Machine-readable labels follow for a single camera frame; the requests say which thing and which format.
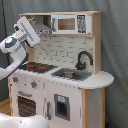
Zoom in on white fridge door with dispenser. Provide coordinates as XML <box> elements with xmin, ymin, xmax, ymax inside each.
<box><xmin>45</xmin><ymin>81</ymin><xmax>82</xmax><ymax>128</ymax></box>

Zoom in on red stove knob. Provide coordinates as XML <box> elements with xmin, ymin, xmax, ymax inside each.
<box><xmin>31</xmin><ymin>81</ymin><xmax>37</xmax><ymax>88</ymax></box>
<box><xmin>13</xmin><ymin>77</ymin><xmax>18</xmax><ymax>83</ymax></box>

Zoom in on white toy microwave door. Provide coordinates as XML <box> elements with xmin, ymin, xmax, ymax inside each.
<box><xmin>51</xmin><ymin>14</ymin><xmax>91</xmax><ymax>34</ymax></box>

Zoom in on left red stove knob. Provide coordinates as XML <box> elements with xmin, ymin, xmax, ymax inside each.
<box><xmin>13</xmin><ymin>77</ymin><xmax>18</xmax><ymax>83</ymax></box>

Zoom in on black stovetop red burners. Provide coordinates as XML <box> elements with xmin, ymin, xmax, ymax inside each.
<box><xmin>20</xmin><ymin>62</ymin><xmax>55</xmax><ymax>73</ymax></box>

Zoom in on toy oven door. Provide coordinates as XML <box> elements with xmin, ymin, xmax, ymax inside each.
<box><xmin>11</xmin><ymin>86</ymin><xmax>43</xmax><ymax>117</ymax></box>

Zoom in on grey toy sink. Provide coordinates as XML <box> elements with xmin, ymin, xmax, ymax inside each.
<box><xmin>52</xmin><ymin>68</ymin><xmax>92</xmax><ymax>81</ymax></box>

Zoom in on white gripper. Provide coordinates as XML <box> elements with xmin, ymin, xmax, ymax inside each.
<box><xmin>14</xmin><ymin>16</ymin><xmax>40</xmax><ymax>47</ymax></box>

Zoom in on grey range hood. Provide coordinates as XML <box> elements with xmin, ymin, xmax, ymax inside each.
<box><xmin>33</xmin><ymin>15</ymin><xmax>52</xmax><ymax>34</ymax></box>

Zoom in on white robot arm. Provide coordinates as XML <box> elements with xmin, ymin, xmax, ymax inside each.
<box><xmin>0</xmin><ymin>16</ymin><xmax>49</xmax><ymax>128</ymax></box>

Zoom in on right red stove knob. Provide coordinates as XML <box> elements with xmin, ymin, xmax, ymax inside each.
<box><xmin>31</xmin><ymin>81</ymin><xmax>37</xmax><ymax>88</ymax></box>

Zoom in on black toy faucet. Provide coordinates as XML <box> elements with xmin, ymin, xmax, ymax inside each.
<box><xmin>75</xmin><ymin>51</ymin><xmax>93</xmax><ymax>70</ymax></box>

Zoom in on wooden toy kitchen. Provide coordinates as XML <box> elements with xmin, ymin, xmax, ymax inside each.
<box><xmin>8</xmin><ymin>11</ymin><xmax>114</xmax><ymax>128</ymax></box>

